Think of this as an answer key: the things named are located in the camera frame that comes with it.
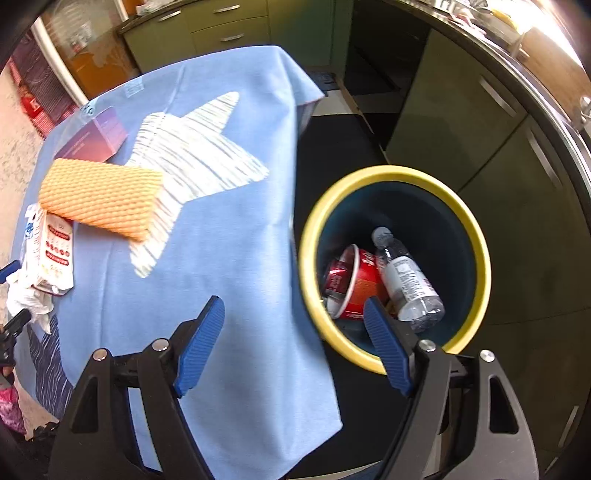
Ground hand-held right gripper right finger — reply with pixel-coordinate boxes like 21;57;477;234
363;296;541;480

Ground dark striped doormat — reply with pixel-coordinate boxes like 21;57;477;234
313;69;343;94

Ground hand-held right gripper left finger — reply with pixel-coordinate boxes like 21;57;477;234
48;295;226;480

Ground white red printed packet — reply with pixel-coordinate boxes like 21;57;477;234
21;205;75;295

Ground black floor mat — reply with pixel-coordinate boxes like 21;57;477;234
286;113;416;480

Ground yellow rimmed dark bin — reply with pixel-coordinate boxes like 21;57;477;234
298;165;491;376

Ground silver cabinet door handle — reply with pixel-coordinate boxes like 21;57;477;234
558;406;580;448
478;76;518;118
526;129;564;188

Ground green drawer cabinet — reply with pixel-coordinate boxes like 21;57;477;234
121;0;352;78

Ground red paper cup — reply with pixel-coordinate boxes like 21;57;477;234
333;244;391;320

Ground red drink can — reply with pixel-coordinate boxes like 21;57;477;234
323;258;356;301

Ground green door cabinets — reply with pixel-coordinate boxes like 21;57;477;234
385;28;591;480

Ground white tissue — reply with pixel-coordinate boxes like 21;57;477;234
6;270;56;334

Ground blue star print blanket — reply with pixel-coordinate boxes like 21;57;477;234
9;45;342;476

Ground orange glass door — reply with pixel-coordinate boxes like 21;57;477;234
28;0;139;104

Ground purple card packet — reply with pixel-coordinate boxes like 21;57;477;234
54;104;129;163

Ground red patterned rug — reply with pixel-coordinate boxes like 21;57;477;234
9;37;80;139

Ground clear plastic bottle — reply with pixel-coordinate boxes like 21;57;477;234
372;226;445;333

